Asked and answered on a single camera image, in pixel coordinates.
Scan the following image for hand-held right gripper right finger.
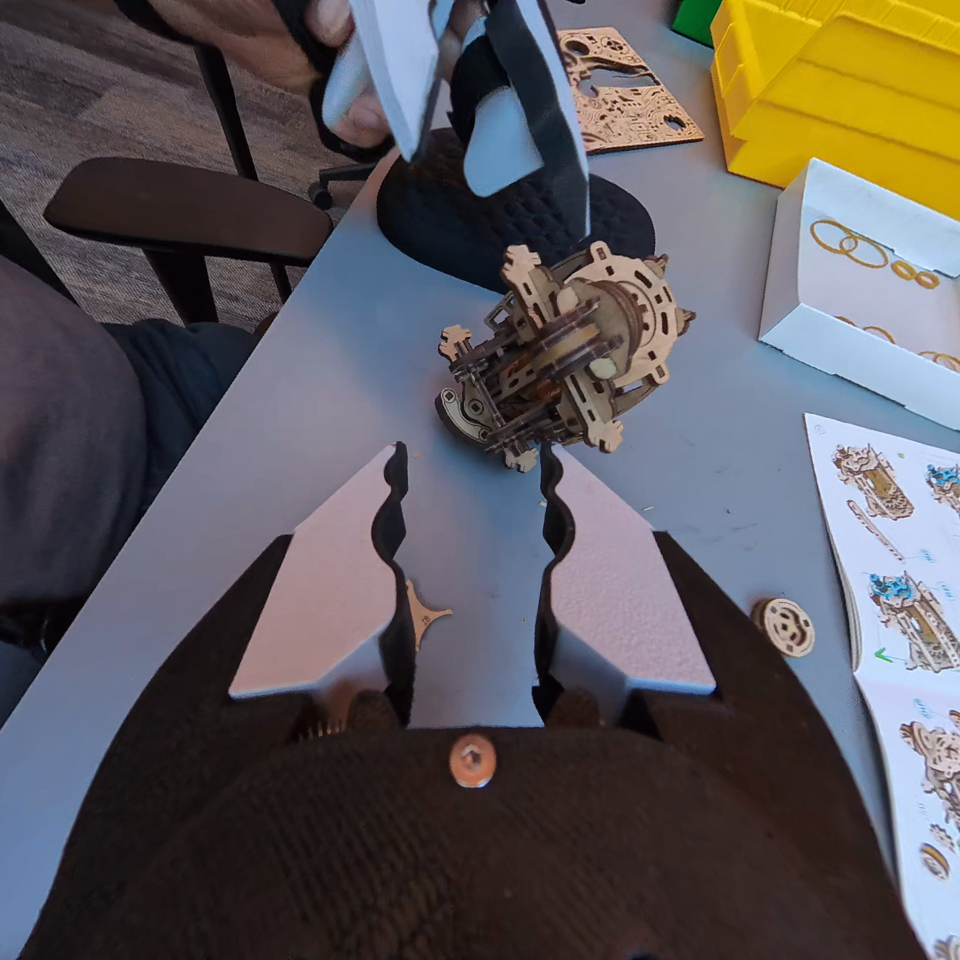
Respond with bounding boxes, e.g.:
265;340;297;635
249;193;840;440
531;442;717;727

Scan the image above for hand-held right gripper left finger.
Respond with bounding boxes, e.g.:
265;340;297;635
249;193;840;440
228;441;417;727

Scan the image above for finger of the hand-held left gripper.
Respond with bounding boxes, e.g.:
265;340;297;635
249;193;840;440
461;0;595;243
346;0;456;164

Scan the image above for small wooden piece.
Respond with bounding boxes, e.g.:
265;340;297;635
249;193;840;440
405;579;455;652

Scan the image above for wooden mechanical gear model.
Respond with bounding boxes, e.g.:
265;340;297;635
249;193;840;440
433;240;697;474

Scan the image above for laser-cut wooden parts sheet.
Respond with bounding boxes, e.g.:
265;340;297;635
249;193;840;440
555;27;706;156

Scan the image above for person's left hand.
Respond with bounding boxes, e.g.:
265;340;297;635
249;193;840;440
150;0;395;150

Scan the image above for black quilted cushion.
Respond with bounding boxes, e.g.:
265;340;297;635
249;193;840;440
375;127;657;295

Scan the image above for round wooden wheel disc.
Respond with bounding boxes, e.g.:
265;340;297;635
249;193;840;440
751;597;816;660

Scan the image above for green plastic bin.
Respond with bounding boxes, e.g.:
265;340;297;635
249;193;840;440
669;0;727;48

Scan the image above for black office chair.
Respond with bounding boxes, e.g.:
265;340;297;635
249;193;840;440
43;41;376;325

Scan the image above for stacked yellow plastic bins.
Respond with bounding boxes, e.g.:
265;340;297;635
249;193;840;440
708;0;960;222

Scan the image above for illustrated instruction booklet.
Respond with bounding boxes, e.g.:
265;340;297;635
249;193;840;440
804;412;960;960

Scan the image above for white cardboard box tray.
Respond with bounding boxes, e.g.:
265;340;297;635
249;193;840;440
757;157;960;432

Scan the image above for person's grey clothing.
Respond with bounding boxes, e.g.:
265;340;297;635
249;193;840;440
0;253;260;725

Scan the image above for group of yellow rubber bands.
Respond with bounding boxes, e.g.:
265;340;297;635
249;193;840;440
810;217;960;372

